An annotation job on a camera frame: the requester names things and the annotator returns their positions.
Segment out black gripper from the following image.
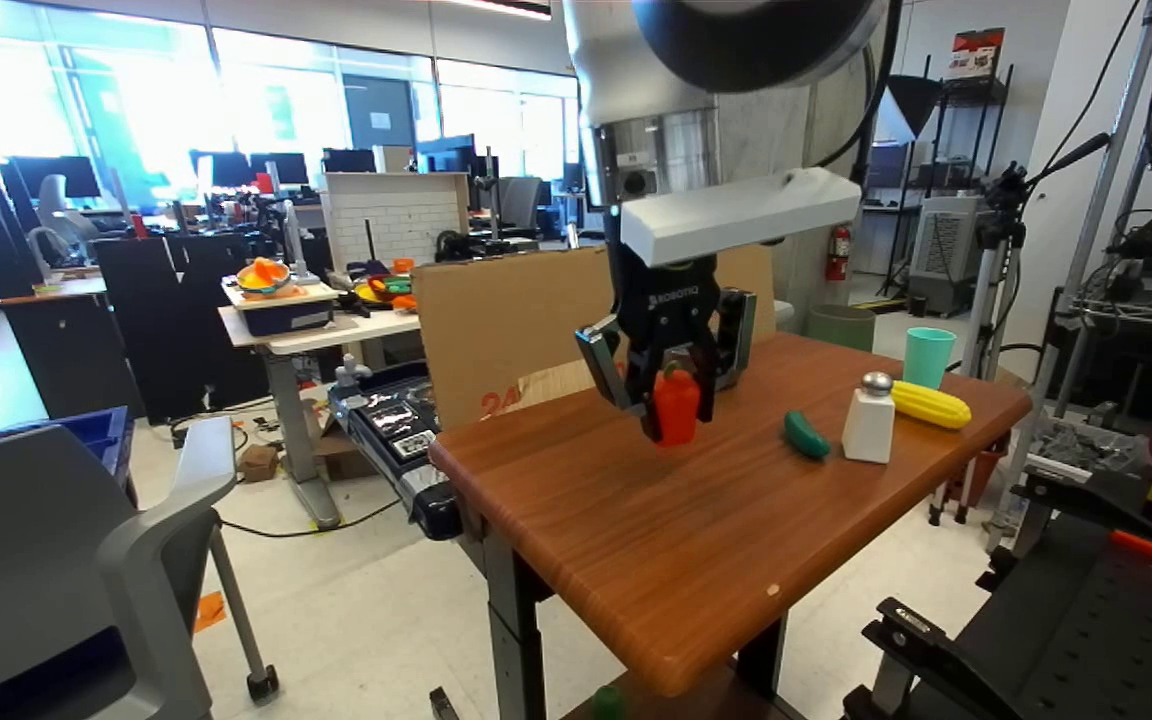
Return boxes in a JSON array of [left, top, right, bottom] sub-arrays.
[[572, 246, 759, 444]]

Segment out orange toy bell pepper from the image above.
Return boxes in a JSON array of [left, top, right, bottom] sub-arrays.
[[647, 359, 703, 450]]

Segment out black perforated robot base table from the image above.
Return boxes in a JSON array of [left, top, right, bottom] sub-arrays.
[[838, 505, 1152, 720]]

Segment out cardboard backboard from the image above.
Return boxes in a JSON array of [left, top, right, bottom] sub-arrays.
[[413, 241, 781, 433]]

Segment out small green toy pickle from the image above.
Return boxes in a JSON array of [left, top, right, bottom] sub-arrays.
[[781, 407, 836, 464]]

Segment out brown wooden table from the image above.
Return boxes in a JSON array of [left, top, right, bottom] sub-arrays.
[[427, 333, 1036, 720]]

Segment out red fire extinguisher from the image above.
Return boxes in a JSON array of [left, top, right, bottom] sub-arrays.
[[823, 220, 857, 287]]

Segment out white salt shaker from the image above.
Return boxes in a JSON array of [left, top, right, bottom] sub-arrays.
[[838, 367, 900, 467]]

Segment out teal plastic cup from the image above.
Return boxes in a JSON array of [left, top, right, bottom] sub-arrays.
[[900, 323, 958, 392]]

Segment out yellow toy corn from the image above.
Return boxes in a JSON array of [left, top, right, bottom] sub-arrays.
[[888, 376, 977, 433]]

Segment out white partition board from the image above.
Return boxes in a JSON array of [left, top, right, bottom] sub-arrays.
[[320, 168, 470, 271]]

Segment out white side table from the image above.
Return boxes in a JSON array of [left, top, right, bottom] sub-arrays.
[[215, 306, 427, 534]]

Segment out black bin of toy food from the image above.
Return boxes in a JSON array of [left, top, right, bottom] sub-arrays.
[[219, 258, 345, 335]]

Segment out metal equipment shelf rack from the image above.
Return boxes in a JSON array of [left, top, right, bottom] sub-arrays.
[[1052, 0, 1152, 444]]

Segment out black cabinet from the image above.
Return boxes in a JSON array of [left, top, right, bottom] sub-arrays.
[[92, 233, 273, 424]]

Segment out light gray plastic chair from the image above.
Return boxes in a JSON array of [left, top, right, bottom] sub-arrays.
[[0, 403, 284, 720]]

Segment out camera tripod with boom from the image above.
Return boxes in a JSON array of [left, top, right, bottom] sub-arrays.
[[928, 133, 1121, 534]]

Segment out red wall sign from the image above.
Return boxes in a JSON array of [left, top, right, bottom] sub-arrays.
[[946, 23, 1007, 84]]

